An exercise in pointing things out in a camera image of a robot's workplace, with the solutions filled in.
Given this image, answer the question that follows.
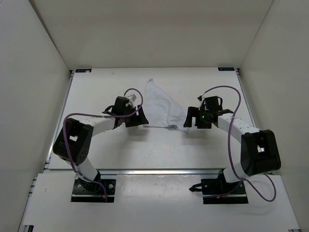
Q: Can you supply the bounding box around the white skirt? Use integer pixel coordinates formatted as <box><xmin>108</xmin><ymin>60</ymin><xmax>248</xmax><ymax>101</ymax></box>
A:
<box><xmin>143</xmin><ymin>79</ymin><xmax>189</xmax><ymax>133</ymax></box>

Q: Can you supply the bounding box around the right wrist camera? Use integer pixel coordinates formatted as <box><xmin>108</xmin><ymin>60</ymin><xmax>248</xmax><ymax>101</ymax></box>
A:
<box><xmin>197</xmin><ymin>95</ymin><xmax>207</xmax><ymax>110</ymax></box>

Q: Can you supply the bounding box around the corner label sticker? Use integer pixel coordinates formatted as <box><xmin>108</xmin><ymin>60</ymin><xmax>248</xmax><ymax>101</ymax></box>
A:
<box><xmin>75</xmin><ymin>69</ymin><xmax>92</xmax><ymax>73</ymax></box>
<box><xmin>218</xmin><ymin>67</ymin><xmax>235</xmax><ymax>72</ymax></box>

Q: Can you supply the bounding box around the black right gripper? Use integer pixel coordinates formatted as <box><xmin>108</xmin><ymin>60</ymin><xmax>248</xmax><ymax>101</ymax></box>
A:
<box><xmin>183</xmin><ymin>107</ymin><xmax>211</xmax><ymax>129</ymax></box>

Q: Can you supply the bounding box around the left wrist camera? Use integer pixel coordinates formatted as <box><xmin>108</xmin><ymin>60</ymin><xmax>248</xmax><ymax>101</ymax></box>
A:
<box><xmin>126</xmin><ymin>94</ymin><xmax>137</xmax><ymax>108</ymax></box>

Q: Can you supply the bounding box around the left corner label sticker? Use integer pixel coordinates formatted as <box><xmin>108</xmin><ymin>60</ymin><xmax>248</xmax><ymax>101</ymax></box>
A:
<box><xmin>75</xmin><ymin>69</ymin><xmax>92</xmax><ymax>73</ymax></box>

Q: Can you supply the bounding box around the right corner label sticker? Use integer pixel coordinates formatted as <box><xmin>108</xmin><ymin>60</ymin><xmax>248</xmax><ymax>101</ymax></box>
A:
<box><xmin>218</xmin><ymin>67</ymin><xmax>235</xmax><ymax>72</ymax></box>

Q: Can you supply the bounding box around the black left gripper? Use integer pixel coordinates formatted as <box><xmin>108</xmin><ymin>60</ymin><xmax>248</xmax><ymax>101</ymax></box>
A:
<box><xmin>122</xmin><ymin>104</ymin><xmax>149</xmax><ymax>128</ymax></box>

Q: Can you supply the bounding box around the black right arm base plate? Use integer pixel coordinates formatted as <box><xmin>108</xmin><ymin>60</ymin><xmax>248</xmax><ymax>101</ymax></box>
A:
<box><xmin>189</xmin><ymin>178</ymin><xmax>249</xmax><ymax>204</ymax></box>

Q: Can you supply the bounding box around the front aluminium rail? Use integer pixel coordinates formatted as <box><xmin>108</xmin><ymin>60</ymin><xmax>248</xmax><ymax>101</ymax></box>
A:
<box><xmin>99</xmin><ymin>169</ymin><xmax>220</xmax><ymax>175</ymax></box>

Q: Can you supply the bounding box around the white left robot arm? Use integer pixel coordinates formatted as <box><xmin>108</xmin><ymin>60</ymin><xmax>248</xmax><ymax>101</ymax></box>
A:
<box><xmin>53</xmin><ymin>94</ymin><xmax>149</xmax><ymax>192</ymax></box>

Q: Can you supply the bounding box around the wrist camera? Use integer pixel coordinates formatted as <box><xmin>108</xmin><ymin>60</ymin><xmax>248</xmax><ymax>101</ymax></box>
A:
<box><xmin>126</xmin><ymin>94</ymin><xmax>137</xmax><ymax>108</ymax></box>
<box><xmin>197</xmin><ymin>95</ymin><xmax>207</xmax><ymax>110</ymax></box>

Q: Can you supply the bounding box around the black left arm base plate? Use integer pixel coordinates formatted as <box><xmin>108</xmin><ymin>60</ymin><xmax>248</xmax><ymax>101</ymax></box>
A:
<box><xmin>71</xmin><ymin>178</ymin><xmax>116</xmax><ymax>203</ymax></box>

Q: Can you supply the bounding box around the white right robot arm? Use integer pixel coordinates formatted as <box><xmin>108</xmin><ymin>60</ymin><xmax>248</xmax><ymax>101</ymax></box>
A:
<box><xmin>183</xmin><ymin>96</ymin><xmax>281</xmax><ymax>194</ymax></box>

